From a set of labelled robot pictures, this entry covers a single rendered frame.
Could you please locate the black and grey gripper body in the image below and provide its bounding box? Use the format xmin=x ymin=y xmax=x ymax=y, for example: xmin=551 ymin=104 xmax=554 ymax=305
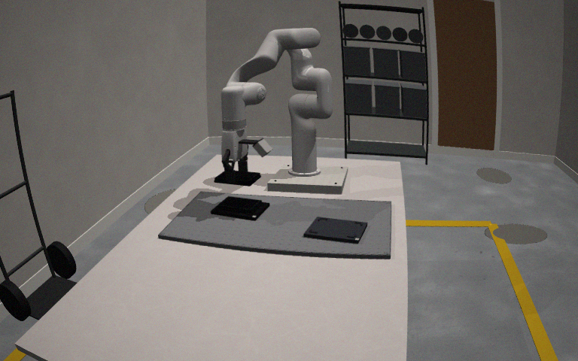
xmin=221 ymin=127 xmax=248 ymax=162

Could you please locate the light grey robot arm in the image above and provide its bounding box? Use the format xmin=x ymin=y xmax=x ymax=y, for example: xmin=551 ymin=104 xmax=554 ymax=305
xmin=221 ymin=28 xmax=333 ymax=177

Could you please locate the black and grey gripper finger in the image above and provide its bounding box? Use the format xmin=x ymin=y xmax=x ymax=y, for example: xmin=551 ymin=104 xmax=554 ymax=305
xmin=221 ymin=149 xmax=236 ymax=183
xmin=238 ymin=154 xmax=248 ymax=171

